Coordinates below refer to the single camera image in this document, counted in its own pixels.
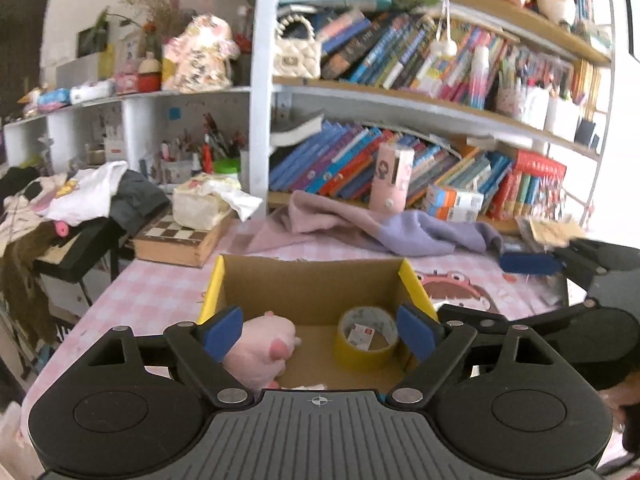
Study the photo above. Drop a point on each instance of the brown fuzzy cloth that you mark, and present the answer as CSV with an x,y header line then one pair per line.
x,y
25,285

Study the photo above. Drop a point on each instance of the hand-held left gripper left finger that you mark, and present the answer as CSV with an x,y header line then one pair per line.
x,y
225,332

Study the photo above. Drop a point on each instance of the row of leaning books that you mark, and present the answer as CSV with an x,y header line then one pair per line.
x,y
325,165

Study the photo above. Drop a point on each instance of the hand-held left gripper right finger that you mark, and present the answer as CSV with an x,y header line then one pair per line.
x,y
415,335

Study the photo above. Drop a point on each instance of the white garment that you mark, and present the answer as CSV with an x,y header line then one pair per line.
x,y
85,195

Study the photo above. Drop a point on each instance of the cream quilted handbag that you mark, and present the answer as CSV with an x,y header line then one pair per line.
x,y
297,55

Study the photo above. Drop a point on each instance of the pink and purple scarf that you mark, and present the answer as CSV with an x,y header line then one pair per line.
x,y
400,235

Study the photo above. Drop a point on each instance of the white bookshelf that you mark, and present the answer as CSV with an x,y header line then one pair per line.
x,y
260,110

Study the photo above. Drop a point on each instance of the cream fabric tissue box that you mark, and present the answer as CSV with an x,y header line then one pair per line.
x,y
195,210

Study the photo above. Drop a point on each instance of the small white red card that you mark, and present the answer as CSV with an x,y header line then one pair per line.
x,y
361,336

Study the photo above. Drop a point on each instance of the white cat plush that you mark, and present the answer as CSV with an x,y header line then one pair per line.
x,y
555,2

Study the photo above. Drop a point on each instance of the red boxed book set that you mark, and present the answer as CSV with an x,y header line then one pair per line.
x,y
540,180

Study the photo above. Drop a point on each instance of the pink checked tablecloth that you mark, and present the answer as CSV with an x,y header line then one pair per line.
x,y
150,295

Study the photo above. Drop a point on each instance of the dried flower bunch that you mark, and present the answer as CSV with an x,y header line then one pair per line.
x,y
160,5

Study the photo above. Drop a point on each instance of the green lid jar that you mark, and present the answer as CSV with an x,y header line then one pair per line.
x,y
227,165

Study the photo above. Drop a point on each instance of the orange blue small carton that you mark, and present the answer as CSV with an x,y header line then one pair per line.
x,y
435,200
467,205

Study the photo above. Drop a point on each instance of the black pen cup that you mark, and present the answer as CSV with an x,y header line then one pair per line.
x,y
586,132

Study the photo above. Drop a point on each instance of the floral cloth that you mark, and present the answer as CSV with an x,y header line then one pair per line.
x,y
20,210

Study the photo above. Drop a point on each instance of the packing tape roll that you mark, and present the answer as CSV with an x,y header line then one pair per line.
x,y
360,357

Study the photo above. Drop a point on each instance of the dark grey garment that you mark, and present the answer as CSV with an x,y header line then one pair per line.
x,y
140,200

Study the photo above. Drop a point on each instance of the red tin box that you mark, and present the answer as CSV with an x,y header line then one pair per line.
x,y
137,82

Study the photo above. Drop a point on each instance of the floral fabric bag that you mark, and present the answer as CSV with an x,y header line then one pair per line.
x,y
200,55

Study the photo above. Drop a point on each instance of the pink plush toy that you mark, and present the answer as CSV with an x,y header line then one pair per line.
x,y
260,345

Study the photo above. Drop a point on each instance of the clear plastic wrapped packet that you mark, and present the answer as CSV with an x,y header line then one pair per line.
x,y
550,232

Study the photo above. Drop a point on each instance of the white pen cup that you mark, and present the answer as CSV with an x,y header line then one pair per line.
x,y
562,120
525,107

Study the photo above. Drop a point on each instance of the wooden chess box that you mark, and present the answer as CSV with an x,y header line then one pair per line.
x,y
175,250

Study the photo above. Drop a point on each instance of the row of upright books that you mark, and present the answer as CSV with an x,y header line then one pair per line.
x,y
390,50

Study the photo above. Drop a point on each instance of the pink cylindrical case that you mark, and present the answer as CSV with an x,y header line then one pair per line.
x,y
390,180

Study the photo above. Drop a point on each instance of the bunch of pens in holder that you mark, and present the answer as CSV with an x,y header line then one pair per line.
x,y
210,145

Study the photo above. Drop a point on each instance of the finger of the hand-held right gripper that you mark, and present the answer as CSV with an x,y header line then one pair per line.
x,y
530,263
480,316

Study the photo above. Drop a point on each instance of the brown cardboard box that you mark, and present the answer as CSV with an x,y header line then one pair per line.
x,y
310,285

